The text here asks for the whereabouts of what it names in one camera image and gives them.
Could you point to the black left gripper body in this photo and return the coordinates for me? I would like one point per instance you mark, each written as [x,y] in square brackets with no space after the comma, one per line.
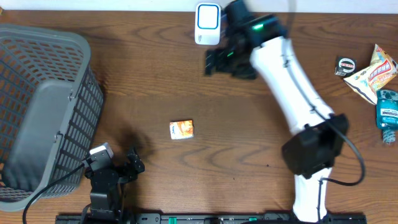
[124,171]

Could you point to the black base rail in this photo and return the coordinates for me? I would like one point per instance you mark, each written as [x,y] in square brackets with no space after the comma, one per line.
[271,217]

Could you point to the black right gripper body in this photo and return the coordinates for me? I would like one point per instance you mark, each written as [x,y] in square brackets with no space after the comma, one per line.
[230,61]

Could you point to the yellow snack bag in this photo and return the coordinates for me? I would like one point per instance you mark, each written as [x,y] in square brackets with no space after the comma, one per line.
[381,70]

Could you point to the small orange packet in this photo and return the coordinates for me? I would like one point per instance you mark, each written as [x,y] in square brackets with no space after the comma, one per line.
[181,129]

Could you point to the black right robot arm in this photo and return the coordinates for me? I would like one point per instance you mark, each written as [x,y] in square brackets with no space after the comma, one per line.
[261,47]

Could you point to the grey plastic basket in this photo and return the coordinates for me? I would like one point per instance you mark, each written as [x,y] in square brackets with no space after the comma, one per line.
[51,104]

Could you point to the teal mouthwash bottle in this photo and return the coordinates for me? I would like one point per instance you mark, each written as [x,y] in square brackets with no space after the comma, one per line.
[386,114]

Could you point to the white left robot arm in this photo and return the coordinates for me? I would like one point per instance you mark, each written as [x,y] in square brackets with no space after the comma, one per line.
[107,201]

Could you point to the green round-label box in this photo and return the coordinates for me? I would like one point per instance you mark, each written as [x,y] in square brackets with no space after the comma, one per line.
[345,66]

